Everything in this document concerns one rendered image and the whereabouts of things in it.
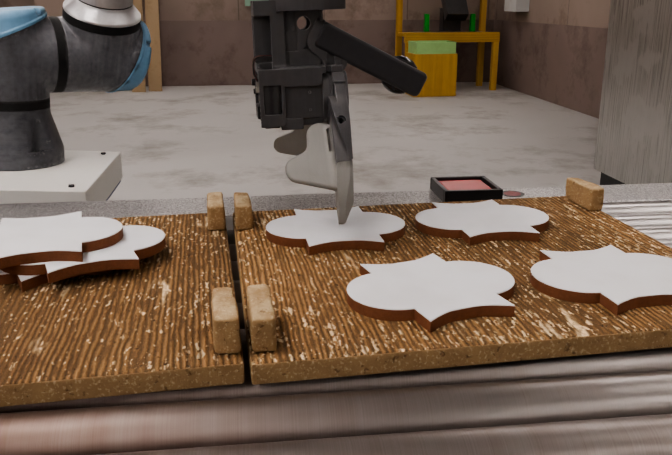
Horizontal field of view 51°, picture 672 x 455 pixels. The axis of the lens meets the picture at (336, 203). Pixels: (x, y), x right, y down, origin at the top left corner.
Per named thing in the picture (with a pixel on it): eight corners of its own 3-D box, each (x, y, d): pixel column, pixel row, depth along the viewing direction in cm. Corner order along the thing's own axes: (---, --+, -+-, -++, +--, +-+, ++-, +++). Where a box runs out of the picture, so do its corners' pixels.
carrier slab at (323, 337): (233, 225, 79) (232, 211, 79) (572, 207, 86) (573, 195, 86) (251, 386, 46) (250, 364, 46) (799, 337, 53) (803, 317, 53)
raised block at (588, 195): (563, 198, 84) (565, 175, 84) (577, 197, 85) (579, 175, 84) (589, 212, 79) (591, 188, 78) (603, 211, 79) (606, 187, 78)
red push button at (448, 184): (437, 190, 96) (437, 180, 96) (479, 188, 97) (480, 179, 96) (448, 202, 90) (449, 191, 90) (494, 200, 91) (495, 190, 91)
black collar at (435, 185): (429, 188, 97) (430, 176, 96) (483, 187, 98) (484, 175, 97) (444, 204, 89) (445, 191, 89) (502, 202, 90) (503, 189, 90)
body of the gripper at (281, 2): (256, 122, 71) (248, -3, 67) (341, 117, 72) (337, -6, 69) (262, 136, 64) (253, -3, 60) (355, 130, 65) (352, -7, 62)
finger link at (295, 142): (272, 165, 79) (272, 105, 71) (324, 162, 79) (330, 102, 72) (275, 187, 77) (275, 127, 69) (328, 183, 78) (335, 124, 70)
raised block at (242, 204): (233, 214, 78) (232, 190, 77) (250, 214, 78) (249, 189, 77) (235, 231, 72) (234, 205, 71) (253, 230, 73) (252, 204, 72)
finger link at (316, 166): (290, 228, 63) (279, 134, 66) (355, 223, 64) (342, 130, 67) (292, 217, 60) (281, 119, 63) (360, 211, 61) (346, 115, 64)
